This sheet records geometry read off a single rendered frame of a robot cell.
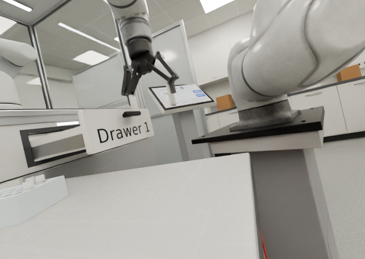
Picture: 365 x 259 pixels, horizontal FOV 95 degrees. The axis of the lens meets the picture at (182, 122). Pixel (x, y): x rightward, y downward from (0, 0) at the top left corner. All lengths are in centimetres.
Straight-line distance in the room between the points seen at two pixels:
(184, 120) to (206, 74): 241
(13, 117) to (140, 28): 45
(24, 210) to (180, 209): 23
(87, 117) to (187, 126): 109
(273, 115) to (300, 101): 282
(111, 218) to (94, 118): 30
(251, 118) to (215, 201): 40
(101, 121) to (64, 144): 12
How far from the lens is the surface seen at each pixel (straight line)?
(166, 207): 20
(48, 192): 36
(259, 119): 54
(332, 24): 35
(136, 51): 55
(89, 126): 46
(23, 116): 70
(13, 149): 67
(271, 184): 57
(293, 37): 34
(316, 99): 342
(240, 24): 435
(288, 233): 64
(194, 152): 149
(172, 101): 49
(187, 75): 214
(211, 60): 381
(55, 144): 59
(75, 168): 74
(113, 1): 56
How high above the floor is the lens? 84
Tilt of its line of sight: level
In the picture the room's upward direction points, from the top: 13 degrees counter-clockwise
